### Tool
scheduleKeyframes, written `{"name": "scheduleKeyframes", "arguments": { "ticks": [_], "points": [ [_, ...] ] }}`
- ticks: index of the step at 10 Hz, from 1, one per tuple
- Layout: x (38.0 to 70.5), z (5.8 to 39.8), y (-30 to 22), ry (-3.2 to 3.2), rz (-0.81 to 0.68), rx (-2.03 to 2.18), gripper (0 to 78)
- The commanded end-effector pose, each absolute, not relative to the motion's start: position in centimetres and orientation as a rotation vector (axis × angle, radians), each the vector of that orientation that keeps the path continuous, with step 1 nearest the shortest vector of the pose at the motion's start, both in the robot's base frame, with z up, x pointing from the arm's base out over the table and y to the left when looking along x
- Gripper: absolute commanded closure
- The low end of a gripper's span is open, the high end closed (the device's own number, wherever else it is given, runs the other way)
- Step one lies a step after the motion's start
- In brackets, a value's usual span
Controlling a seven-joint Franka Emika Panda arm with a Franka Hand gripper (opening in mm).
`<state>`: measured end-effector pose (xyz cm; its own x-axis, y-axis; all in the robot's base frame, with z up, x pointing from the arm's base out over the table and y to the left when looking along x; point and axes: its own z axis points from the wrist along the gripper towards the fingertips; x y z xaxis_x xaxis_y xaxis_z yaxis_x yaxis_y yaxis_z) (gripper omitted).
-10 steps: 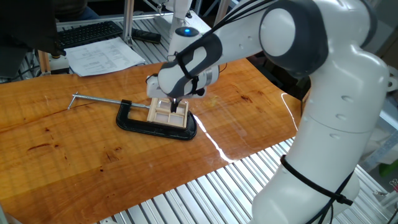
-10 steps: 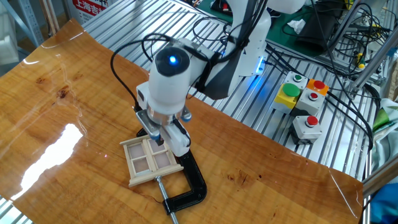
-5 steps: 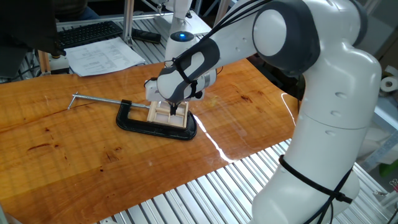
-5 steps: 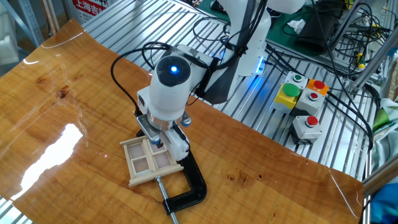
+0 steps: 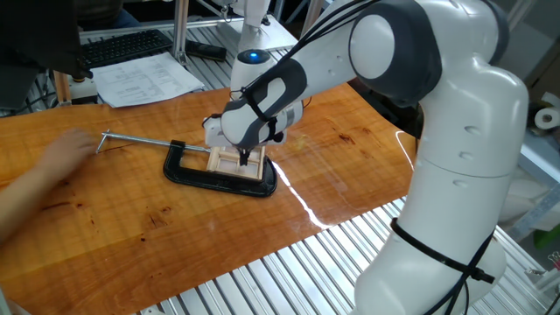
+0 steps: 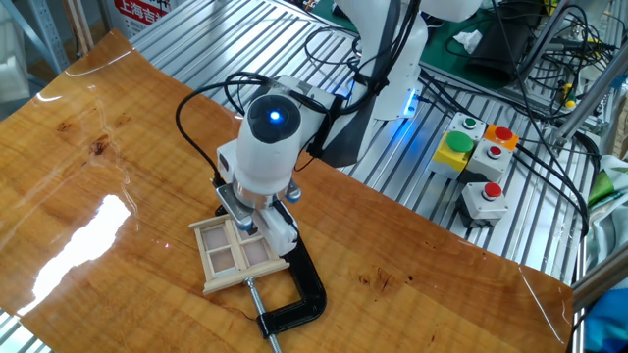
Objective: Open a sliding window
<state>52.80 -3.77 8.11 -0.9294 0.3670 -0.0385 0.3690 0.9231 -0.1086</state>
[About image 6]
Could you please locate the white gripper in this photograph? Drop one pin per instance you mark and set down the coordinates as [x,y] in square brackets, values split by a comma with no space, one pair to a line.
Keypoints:
[279,230]

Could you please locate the miniature wooden sliding window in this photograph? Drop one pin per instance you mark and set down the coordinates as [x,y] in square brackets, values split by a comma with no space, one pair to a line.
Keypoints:
[225,257]

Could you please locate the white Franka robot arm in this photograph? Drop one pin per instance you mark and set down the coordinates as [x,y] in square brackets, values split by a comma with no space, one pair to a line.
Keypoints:
[267,157]

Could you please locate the black C-clamp with steel screw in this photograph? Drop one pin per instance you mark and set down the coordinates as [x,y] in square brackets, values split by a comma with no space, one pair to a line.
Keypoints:
[306,289]

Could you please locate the glossy wood-grain mat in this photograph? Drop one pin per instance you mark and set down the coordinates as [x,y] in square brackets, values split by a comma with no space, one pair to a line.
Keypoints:
[122,171]

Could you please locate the yellow box with green button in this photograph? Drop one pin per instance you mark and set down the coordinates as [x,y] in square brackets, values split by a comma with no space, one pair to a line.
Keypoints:
[451,149]

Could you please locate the grey box large red button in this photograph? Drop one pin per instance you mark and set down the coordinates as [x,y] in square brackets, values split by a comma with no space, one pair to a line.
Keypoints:
[483,203]

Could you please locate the grey box small green button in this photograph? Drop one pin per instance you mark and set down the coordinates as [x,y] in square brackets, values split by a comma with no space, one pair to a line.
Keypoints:
[468,125]

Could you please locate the grey box small red button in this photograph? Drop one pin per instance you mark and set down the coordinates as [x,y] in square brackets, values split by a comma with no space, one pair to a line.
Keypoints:
[490,162]

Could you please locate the green table mat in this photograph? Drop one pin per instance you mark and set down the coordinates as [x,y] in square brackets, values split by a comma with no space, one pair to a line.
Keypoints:
[441,54]

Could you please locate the orange box with red button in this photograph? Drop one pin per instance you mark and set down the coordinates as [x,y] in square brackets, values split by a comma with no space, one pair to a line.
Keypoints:
[501,136]

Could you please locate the red and white sign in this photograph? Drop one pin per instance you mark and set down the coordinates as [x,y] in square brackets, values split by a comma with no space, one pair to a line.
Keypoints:
[140,12]

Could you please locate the crumpled white tissue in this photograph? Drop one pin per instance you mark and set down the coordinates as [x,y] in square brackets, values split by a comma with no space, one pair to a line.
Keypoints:
[468,40]

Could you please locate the black pouch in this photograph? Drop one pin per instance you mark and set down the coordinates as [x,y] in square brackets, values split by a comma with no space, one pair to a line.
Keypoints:
[500,46]

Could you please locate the wooden stick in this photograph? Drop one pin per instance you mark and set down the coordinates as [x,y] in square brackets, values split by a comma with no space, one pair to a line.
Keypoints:
[78,24]

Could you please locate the green and white cloth bag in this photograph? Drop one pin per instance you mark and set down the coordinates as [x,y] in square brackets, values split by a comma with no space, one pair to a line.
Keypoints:
[608,206]

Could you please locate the blue cloth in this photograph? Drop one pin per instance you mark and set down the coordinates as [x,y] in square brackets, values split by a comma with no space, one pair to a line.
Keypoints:
[608,323]

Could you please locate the silver camera with blue ends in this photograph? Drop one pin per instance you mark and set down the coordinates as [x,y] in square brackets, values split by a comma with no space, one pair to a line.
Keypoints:
[233,206]

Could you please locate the blue metal shelf frame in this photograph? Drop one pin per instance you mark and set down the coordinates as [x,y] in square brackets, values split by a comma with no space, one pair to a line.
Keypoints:
[44,34]

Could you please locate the slanted aluminium profile post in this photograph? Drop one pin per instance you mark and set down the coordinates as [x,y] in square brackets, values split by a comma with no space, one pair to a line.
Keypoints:
[591,95]

